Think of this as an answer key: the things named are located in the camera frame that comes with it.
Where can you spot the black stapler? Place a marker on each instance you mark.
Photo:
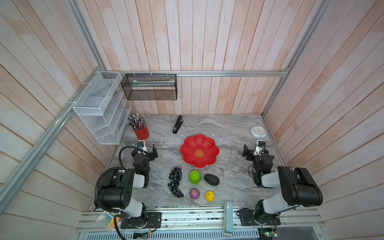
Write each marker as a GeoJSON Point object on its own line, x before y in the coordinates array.
{"type": "Point", "coordinates": [178, 124]}

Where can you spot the purple wrinkled fake fruit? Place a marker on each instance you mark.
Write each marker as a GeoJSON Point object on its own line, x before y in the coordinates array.
{"type": "Point", "coordinates": [195, 193]}

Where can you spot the grey-blue handle bar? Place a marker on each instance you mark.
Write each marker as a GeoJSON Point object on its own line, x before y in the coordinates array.
{"type": "Point", "coordinates": [228, 226]}

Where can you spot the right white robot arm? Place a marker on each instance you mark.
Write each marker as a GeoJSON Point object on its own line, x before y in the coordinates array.
{"type": "Point", "coordinates": [298, 188]}

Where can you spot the black fake grape bunch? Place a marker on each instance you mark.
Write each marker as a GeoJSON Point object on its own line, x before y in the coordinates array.
{"type": "Point", "coordinates": [175, 178]}

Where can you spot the red pencil cup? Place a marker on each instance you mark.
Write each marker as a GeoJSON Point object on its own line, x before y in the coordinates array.
{"type": "Point", "coordinates": [142, 134]}

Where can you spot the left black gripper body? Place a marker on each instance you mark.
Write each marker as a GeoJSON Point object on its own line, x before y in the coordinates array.
{"type": "Point", "coordinates": [153, 152]}

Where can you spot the green bumpy fake fruit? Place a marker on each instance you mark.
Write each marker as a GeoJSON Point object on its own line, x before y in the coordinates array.
{"type": "Point", "coordinates": [195, 177]}

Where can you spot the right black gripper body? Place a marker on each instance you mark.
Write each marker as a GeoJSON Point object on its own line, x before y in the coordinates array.
{"type": "Point", "coordinates": [248, 152]}

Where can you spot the bundle of pencils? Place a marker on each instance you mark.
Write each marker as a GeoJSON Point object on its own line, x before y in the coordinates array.
{"type": "Point", "coordinates": [137, 121]}

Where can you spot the black mesh wall basket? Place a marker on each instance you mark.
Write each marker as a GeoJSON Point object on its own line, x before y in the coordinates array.
{"type": "Point", "coordinates": [148, 87]}

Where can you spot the white round clock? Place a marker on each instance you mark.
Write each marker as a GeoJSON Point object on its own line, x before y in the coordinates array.
{"type": "Point", "coordinates": [258, 132]}

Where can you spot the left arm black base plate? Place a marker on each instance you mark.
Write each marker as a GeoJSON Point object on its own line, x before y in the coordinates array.
{"type": "Point", "coordinates": [148, 220]}

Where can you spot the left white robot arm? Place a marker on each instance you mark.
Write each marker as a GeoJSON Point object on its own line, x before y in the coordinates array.
{"type": "Point", "coordinates": [114, 187]}

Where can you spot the yellow fake lemon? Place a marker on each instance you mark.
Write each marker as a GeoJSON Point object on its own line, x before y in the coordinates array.
{"type": "Point", "coordinates": [209, 196]}

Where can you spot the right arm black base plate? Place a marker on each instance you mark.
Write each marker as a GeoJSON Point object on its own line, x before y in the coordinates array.
{"type": "Point", "coordinates": [249, 217]}

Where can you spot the white mesh wall organizer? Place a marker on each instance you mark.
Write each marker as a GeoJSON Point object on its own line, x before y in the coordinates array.
{"type": "Point", "coordinates": [103, 108]}

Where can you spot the dark fake avocado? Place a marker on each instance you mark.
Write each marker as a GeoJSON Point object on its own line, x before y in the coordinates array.
{"type": "Point", "coordinates": [212, 179]}

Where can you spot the red flower-shaped fruit bowl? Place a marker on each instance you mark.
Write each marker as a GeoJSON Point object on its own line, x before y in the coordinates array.
{"type": "Point", "coordinates": [199, 151]}

